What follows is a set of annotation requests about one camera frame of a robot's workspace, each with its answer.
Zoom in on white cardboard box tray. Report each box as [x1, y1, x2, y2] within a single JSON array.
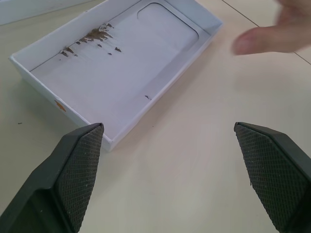
[[9, 0, 224, 152]]

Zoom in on person's bare hand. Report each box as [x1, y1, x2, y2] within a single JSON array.
[[231, 0, 311, 56]]

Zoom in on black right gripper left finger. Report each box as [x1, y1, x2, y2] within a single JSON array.
[[0, 122, 105, 233]]

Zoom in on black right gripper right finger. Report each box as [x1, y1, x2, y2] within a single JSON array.
[[234, 121, 311, 233]]

